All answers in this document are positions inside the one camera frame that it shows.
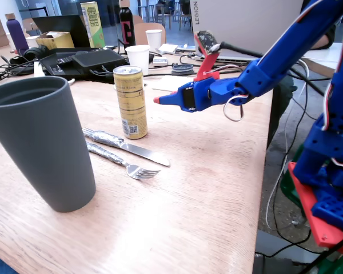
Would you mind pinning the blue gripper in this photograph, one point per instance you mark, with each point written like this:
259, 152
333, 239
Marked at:
200, 95

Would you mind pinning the yellow drink can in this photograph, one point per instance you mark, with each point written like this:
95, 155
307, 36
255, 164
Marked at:
130, 108

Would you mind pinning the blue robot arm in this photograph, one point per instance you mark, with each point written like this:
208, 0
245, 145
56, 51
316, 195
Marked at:
277, 54

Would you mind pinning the round black lid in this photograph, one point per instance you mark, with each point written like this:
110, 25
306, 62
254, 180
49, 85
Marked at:
182, 68

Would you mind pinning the small white box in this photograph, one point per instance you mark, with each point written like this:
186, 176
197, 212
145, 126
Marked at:
160, 61

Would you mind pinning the large white paper cup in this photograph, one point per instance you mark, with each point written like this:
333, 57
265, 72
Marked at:
137, 60

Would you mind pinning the small white paper cup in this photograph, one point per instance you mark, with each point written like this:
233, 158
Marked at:
154, 40

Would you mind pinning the tan chair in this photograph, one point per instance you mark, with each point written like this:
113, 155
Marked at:
140, 31

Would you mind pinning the black bottle with wooden cap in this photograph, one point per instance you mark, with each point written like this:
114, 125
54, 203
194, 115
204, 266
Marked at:
127, 28

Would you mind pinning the black box device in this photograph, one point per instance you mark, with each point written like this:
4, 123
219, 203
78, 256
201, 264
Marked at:
98, 58

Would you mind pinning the yellow green cereal box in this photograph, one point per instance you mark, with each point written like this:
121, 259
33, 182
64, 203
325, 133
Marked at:
93, 25

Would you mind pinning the flat black device with buttons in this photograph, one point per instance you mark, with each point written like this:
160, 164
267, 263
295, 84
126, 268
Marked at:
55, 67

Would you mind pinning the yellow cardboard box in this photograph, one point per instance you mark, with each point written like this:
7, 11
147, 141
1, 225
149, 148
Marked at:
57, 41

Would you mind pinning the black laptop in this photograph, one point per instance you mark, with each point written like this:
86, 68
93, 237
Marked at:
65, 24

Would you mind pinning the grey plastic cup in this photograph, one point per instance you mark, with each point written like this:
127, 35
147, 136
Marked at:
40, 142

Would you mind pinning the black headphones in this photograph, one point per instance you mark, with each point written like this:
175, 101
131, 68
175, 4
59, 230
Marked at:
31, 52

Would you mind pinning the white side table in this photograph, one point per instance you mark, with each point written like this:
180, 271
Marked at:
320, 57

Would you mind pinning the purple bottle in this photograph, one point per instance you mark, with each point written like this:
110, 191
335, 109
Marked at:
17, 35

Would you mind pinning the wrist camera on red mount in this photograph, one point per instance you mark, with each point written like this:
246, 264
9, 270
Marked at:
207, 61

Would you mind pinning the red robot base plate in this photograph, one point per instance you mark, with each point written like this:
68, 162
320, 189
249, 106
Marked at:
317, 225

